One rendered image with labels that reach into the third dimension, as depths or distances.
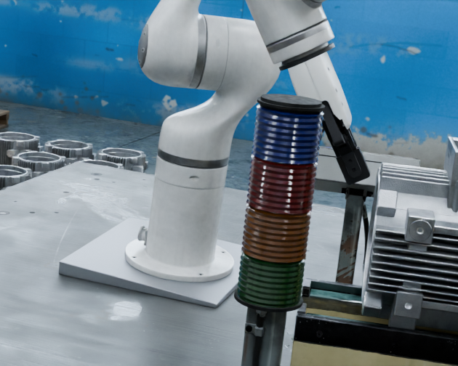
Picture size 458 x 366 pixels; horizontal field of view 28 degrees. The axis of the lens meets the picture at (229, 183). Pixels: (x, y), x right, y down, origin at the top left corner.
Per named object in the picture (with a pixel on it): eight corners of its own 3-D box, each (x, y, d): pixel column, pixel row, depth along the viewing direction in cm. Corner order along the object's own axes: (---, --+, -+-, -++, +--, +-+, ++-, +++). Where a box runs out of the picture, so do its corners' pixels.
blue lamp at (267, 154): (320, 155, 84) (326, 107, 83) (315, 168, 78) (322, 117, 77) (255, 147, 85) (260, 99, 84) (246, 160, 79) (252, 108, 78)
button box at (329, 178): (412, 202, 137) (416, 169, 138) (417, 192, 130) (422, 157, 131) (299, 188, 139) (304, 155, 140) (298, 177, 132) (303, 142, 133)
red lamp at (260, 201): (313, 202, 85) (320, 155, 84) (310, 218, 79) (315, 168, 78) (250, 194, 86) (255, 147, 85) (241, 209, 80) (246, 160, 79)
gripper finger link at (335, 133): (311, 84, 113) (324, 106, 118) (327, 133, 109) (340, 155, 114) (320, 80, 113) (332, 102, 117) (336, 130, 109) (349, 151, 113)
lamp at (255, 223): (308, 247, 86) (313, 202, 85) (303, 267, 80) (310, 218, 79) (245, 239, 87) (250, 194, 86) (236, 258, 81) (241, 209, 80)
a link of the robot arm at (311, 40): (270, 43, 120) (278, 64, 120) (262, 49, 111) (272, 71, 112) (328, 17, 118) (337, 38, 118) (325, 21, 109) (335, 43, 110)
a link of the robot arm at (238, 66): (152, 145, 157) (169, 6, 150) (254, 152, 162) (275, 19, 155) (163, 165, 146) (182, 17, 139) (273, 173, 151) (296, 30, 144)
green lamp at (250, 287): (302, 293, 87) (308, 247, 86) (297, 315, 81) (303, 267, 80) (240, 283, 88) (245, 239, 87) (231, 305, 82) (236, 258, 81)
